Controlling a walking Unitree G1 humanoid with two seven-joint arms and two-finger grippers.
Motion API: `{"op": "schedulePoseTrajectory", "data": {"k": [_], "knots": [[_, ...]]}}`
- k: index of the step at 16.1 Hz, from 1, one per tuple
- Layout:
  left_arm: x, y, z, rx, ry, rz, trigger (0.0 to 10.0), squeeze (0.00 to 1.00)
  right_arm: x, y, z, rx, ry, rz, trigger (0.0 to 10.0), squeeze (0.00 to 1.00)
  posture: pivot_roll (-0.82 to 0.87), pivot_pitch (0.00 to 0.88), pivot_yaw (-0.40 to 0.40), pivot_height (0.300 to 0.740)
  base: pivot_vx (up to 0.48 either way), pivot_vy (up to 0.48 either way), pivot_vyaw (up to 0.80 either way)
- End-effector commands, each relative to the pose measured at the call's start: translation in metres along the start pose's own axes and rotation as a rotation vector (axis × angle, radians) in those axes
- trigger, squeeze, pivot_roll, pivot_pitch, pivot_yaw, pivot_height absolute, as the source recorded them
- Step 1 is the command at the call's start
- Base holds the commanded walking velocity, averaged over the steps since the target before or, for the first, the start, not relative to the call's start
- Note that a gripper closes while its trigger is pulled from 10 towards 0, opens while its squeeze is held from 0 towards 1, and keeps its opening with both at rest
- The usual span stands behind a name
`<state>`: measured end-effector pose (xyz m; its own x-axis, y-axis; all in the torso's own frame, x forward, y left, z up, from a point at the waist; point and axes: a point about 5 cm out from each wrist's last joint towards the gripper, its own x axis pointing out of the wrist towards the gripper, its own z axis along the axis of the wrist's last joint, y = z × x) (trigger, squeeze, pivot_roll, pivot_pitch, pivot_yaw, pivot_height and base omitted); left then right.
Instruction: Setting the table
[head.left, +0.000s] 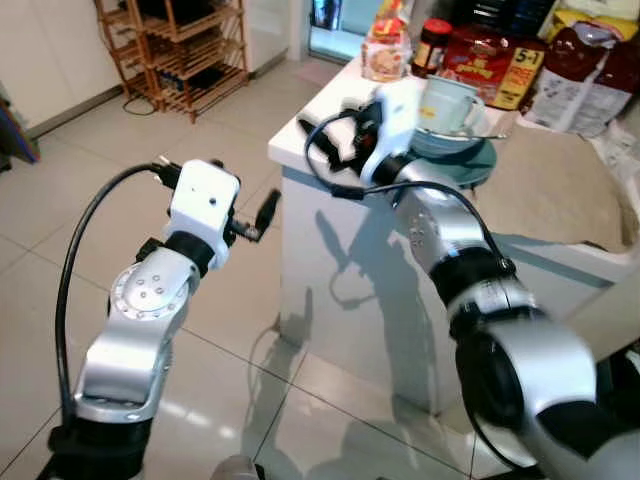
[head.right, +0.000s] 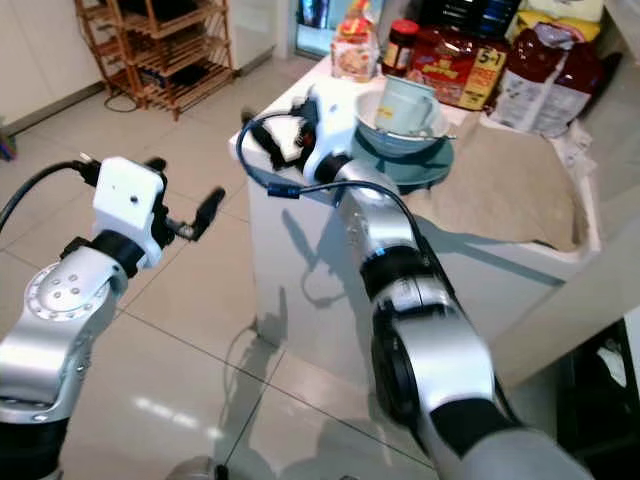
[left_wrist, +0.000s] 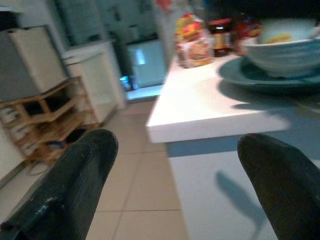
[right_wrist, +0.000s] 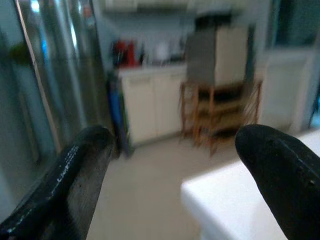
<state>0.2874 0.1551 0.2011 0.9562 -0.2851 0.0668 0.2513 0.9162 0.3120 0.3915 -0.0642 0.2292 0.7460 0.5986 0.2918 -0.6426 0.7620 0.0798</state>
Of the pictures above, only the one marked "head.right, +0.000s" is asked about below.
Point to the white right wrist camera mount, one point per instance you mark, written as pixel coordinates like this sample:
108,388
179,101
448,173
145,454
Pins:
332,125

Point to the blue-grey bowl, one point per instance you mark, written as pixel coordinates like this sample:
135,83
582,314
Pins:
400,145

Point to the black chair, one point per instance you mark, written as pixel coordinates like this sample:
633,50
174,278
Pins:
600,410

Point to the teal plate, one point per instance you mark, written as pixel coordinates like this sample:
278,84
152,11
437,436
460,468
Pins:
425,170

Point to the wooden shelf rack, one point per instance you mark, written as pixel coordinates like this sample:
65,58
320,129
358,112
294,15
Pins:
160,60

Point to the pale green mug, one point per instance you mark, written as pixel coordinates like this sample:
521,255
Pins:
405,105

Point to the beige placemat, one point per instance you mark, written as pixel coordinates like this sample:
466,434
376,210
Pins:
510,190

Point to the red food box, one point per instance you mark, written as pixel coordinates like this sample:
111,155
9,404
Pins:
460,65

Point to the red and white bag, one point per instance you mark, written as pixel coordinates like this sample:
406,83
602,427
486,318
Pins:
550,85

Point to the clear snack bag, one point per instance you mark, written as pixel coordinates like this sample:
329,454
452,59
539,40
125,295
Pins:
355,50

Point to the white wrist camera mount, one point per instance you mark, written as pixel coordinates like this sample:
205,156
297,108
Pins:
332,125
128,205

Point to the yellow bag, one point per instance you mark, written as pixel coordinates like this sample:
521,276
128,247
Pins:
565,25

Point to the white table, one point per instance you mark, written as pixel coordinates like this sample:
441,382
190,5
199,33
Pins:
310,270

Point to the dark jar with red lid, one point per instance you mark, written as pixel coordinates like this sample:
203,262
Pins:
401,50

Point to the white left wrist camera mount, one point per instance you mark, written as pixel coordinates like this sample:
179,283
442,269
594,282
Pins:
128,205

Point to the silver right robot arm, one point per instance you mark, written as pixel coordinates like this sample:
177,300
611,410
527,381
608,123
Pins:
440,370

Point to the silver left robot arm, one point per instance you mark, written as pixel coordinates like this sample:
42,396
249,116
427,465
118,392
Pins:
50,330

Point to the white paper sheet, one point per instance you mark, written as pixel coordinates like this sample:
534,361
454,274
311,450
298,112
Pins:
578,150

